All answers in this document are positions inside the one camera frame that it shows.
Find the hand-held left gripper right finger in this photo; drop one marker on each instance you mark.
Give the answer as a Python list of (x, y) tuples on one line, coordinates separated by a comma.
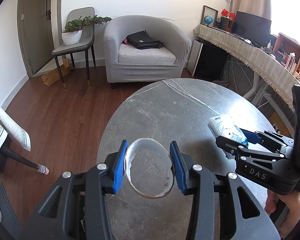
[(178, 167)]

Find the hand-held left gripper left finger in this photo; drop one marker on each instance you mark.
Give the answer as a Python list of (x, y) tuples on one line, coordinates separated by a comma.
[(120, 167)]

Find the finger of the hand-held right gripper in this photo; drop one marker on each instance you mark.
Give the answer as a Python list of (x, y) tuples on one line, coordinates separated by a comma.
[(227, 143), (250, 135)]

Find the tissue packet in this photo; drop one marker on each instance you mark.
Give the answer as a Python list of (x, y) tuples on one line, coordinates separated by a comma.
[(225, 127)]

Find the white tape roll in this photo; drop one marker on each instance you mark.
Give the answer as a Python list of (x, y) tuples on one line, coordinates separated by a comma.
[(137, 146)]

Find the person's right hand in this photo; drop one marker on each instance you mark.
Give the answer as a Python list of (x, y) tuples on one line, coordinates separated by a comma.
[(271, 202)]

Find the round grey marble table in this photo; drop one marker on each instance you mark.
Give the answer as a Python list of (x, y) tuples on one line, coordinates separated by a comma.
[(165, 110)]

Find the long desk with beige cloth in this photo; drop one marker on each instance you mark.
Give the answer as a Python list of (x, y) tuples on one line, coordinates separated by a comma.
[(252, 55)]

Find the clear plastic bottle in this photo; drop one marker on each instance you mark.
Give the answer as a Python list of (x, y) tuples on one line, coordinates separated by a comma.
[(290, 61)]

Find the grey armchair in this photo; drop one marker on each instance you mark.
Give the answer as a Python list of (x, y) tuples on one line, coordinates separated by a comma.
[(140, 70)]

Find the black table leg striped sock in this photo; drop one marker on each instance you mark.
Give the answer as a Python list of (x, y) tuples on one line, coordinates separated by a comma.
[(20, 158)]

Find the wooden desk organiser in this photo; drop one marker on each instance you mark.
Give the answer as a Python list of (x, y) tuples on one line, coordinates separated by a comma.
[(281, 40)]

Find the black computer monitor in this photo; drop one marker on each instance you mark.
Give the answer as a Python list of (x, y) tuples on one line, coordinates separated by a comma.
[(252, 25)]

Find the white patterned tablecloth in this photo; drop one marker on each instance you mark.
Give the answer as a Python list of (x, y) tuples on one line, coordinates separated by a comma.
[(15, 132)]

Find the cardboard box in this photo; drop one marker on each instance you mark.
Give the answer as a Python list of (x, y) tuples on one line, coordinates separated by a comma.
[(52, 77)]

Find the brown speaker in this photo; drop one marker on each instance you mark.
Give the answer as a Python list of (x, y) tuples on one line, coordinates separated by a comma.
[(226, 23)]

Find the grey ribbed mat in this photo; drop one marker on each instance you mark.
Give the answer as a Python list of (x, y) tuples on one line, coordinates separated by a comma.
[(7, 212)]

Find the small red flag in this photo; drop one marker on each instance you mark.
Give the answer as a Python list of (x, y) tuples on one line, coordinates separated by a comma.
[(232, 15), (225, 12)]

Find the small blue globe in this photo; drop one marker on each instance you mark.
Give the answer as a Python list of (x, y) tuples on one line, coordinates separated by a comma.
[(208, 20)]

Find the grey dining chair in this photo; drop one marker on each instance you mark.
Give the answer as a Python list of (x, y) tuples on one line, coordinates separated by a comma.
[(86, 47)]

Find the black handbag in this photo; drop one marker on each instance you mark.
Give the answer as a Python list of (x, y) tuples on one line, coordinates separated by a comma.
[(142, 41)]

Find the potted green plant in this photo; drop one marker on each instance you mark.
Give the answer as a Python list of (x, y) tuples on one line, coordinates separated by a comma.
[(71, 37)]

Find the grey door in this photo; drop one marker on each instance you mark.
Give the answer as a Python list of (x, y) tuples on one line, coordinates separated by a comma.
[(32, 30)]

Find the wooden picture frame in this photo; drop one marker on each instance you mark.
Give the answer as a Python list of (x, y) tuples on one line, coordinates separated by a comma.
[(214, 11)]

